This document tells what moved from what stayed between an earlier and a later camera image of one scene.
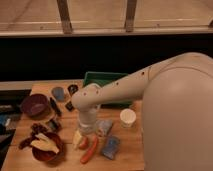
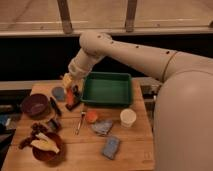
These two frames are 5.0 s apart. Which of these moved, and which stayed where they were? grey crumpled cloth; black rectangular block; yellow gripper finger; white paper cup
Moved: yellow gripper finger
Stayed: black rectangular block; white paper cup; grey crumpled cloth
